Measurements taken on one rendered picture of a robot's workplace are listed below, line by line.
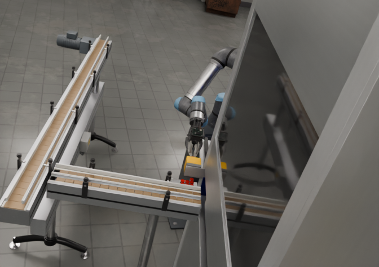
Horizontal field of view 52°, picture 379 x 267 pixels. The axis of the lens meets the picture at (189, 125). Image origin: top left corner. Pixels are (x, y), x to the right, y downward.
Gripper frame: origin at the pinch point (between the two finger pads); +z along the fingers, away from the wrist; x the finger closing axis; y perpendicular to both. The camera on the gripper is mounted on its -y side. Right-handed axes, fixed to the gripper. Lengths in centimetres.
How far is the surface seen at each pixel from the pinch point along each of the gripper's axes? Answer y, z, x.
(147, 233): -19.1, 35.7, -15.4
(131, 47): -245, -291, -65
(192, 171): 5.5, 10.7, -0.1
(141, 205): 2.6, 30.1, -21.3
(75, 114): -17, -24, -65
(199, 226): 4.4, 36.3, 5.8
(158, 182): 5.1, 19.1, -15.2
